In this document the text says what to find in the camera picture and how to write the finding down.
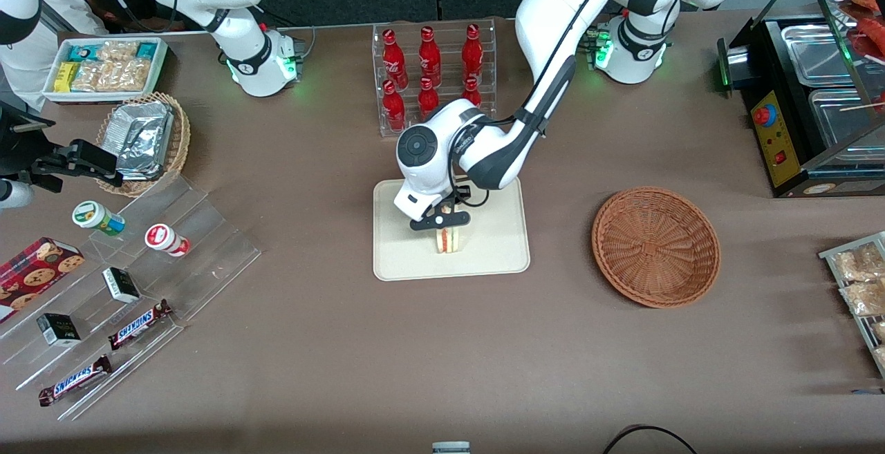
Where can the yellow snack packet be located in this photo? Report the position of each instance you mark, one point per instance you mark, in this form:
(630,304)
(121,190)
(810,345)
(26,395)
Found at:
(66,76)

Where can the clear bag of crackers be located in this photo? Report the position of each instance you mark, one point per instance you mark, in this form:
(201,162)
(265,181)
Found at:
(133,74)
(117,50)
(93,77)

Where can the red food in warmer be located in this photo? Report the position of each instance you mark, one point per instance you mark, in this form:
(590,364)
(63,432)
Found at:
(868,22)

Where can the white plastic snack bin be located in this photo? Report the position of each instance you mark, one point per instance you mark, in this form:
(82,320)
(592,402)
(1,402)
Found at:
(50,88)

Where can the green lidded sunflower jar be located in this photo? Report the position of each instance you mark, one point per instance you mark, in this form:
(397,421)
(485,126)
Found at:
(93,215)

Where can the brown Snickers chocolate bar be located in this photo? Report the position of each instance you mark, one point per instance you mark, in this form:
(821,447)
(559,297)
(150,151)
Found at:
(140,323)
(75,380)

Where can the steel food pan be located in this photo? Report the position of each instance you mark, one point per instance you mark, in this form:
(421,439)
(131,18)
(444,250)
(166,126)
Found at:
(847,119)
(816,53)

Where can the clear acrylic bottle rack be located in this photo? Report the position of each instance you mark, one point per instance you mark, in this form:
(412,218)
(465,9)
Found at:
(449,74)

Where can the foil wrapped food packet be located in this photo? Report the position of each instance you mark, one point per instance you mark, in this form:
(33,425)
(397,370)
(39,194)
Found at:
(128,114)
(144,142)

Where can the small black carton box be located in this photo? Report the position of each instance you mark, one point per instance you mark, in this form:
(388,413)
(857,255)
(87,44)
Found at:
(58,329)
(121,285)

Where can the red round emergency button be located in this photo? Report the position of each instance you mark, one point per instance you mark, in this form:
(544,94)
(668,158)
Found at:
(764,116)

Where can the large brown wicker basket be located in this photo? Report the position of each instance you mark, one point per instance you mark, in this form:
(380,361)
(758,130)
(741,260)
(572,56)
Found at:
(655,247)

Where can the red lidded yogurt jar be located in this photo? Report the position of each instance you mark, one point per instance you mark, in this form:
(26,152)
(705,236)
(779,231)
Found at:
(164,238)

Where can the black food warmer appliance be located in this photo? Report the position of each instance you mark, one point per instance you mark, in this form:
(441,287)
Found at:
(795,136)

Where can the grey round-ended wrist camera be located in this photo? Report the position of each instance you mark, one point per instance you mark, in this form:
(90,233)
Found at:
(14,193)

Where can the red plaid cookie box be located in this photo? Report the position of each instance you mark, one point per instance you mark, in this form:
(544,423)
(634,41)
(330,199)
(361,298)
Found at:
(34,271)

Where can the small light wicker basket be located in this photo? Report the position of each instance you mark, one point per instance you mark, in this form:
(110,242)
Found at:
(178,143)

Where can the red cola bottle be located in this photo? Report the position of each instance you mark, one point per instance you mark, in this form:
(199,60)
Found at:
(428,98)
(429,53)
(393,107)
(471,92)
(392,59)
(472,52)

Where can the clear bag of brown snacks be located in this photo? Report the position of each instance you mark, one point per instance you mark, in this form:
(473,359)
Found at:
(857,264)
(864,298)
(878,331)
(879,357)

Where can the clear acrylic stepped shelf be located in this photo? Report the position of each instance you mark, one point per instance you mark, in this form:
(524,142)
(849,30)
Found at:
(207,247)

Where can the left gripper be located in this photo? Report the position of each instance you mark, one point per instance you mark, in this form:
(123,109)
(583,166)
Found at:
(462,192)

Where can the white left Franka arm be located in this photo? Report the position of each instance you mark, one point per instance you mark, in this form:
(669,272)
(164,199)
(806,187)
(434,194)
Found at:
(553,19)

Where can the grey metal snack tray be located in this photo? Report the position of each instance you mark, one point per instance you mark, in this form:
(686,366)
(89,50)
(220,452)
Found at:
(830,255)

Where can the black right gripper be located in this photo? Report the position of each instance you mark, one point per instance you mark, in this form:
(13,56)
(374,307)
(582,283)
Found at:
(19,157)

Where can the cream rectangular plastic tray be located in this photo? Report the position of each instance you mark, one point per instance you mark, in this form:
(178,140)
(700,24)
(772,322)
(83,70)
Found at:
(484,247)

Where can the teal snack packet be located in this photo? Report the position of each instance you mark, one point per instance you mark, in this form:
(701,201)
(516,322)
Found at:
(146,50)
(82,53)

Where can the triangular white bread sandwich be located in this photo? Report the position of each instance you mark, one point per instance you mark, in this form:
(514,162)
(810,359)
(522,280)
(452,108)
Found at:
(449,241)

